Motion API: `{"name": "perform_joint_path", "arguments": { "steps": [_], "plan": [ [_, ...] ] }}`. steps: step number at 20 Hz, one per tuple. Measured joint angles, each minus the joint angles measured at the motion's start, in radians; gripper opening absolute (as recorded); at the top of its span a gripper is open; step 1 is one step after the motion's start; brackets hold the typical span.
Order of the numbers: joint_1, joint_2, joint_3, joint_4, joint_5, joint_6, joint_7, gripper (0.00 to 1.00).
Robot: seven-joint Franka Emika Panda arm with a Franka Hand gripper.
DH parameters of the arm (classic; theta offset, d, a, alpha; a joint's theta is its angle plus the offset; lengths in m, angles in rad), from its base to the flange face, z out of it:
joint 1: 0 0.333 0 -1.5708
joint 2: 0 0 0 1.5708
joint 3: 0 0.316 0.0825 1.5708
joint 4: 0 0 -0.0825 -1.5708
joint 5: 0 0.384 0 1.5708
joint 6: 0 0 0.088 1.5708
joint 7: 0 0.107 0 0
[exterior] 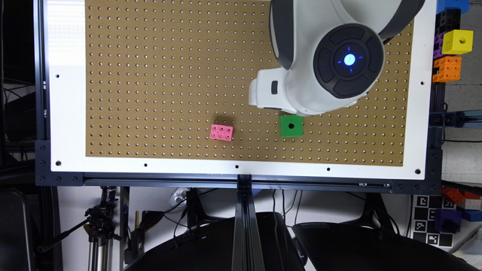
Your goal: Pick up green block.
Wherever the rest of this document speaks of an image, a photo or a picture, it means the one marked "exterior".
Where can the blue block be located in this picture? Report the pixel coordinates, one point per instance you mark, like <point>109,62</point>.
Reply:
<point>442,5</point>
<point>472,215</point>

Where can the white block lower right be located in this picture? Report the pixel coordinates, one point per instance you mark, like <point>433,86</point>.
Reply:
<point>469,204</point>

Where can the blue block top right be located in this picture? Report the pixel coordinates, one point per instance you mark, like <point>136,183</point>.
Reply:
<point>442,5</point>

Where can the black aluminium table frame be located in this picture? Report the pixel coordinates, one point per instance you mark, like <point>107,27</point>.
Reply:
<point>60,61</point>

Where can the black chair right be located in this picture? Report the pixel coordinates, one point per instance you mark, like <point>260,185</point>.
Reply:
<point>343,247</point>

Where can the pink studded block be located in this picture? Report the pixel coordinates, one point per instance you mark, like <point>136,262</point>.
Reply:
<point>221,132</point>

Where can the black chair left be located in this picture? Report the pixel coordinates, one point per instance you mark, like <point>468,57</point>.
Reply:
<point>211,248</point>

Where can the dark purple block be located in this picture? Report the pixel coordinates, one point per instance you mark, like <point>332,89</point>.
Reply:
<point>448,221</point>

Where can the fiducial marker sheet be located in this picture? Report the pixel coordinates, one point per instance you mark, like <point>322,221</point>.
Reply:
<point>422,226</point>

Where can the black camera tripod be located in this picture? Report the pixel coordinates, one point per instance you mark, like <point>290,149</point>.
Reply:
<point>99,226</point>

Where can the black chair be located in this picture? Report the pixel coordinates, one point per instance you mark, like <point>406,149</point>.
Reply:
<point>211,248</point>
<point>343,247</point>

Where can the orange studded block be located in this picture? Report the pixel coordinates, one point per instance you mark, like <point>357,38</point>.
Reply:
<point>447,69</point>

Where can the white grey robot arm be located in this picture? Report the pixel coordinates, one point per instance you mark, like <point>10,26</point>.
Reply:
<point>331,52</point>

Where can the red orange block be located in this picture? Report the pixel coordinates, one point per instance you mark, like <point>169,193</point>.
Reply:
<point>457,196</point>

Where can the green cube block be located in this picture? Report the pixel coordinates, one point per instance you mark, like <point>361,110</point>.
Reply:
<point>291,125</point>

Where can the blue block lower right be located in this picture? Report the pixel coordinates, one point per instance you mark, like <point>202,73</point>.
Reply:
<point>472,215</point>

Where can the brown perforated pegboard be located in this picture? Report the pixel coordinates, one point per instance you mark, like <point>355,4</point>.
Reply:
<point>159,73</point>

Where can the yellow cube block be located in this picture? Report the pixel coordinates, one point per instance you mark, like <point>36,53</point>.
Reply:
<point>457,42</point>

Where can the black centre support rail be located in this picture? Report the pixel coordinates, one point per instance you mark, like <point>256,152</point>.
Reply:
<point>247,251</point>

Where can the black studded block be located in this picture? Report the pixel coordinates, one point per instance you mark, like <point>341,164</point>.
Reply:
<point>447,21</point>

